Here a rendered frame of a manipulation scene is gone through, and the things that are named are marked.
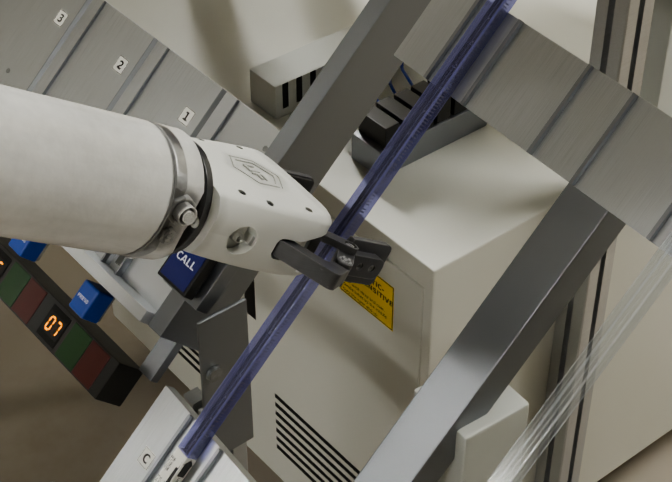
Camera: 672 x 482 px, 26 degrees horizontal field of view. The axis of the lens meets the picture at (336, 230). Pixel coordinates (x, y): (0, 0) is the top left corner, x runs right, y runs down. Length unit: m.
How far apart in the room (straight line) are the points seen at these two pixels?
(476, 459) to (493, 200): 0.56
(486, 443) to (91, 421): 1.22
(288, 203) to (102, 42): 0.55
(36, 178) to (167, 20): 1.07
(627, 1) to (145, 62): 0.46
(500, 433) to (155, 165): 0.34
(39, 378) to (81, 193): 1.46
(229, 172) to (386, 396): 0.77
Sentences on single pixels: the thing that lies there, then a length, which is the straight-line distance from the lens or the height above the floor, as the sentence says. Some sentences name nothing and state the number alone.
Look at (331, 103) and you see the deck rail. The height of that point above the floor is 0.88.
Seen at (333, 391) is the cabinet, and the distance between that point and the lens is 1.75.
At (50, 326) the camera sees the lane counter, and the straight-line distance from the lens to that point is 1.37.
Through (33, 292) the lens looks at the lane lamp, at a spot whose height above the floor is 0.66.
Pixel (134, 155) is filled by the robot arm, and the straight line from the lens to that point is 0.85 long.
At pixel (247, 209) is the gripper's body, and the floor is 1.02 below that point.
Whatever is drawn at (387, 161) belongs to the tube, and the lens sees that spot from 1.02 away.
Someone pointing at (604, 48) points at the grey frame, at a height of 0.81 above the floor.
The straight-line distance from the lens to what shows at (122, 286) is 1.28.
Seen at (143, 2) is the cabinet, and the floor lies 0.62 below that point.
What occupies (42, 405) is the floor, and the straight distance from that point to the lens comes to 2.23.
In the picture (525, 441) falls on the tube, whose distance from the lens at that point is 0.91.
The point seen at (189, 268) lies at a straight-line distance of 1.21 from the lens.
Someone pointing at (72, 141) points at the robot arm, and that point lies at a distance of 0.82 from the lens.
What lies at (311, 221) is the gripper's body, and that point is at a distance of 0.93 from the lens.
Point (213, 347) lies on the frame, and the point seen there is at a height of 0.73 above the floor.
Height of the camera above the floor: 1.58
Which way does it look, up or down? 39 degrees down
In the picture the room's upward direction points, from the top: straight up
